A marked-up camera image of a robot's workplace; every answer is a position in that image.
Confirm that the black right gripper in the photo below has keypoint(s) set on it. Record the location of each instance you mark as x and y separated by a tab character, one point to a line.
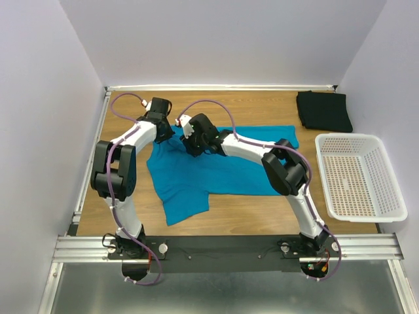
186	141

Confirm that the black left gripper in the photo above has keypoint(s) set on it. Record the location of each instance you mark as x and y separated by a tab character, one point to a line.
169	133

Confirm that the blue t shirt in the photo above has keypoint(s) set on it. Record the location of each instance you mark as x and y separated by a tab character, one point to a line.
184	182

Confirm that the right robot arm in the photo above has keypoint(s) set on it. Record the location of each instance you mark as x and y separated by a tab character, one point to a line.
286	169

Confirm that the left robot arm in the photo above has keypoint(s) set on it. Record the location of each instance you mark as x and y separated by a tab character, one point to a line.
114	171

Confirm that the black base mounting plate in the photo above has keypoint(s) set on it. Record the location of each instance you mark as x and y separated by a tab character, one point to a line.
220	254

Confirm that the folded black t shirt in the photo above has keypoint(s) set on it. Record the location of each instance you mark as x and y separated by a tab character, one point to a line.
323	111

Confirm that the white plastic basket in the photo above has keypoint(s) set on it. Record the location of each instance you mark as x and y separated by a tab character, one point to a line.
358	180

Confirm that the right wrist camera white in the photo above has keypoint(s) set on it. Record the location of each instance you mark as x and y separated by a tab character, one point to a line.
184	122

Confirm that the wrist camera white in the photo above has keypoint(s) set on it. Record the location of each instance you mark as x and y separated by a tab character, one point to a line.
184	122
146	104

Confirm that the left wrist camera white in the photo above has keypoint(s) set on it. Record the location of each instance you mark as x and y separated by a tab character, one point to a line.
146	104

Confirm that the aluminium back rail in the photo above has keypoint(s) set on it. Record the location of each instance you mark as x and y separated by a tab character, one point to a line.
221	87

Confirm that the aluminium rail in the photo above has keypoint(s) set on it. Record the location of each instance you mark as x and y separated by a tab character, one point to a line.
221	87
75	219
70	249

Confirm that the aluminium left rail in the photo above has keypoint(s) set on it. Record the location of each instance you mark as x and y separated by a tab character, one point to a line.
75	219

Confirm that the aluminium front rail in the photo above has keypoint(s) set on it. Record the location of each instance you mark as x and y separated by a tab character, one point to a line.
70	249

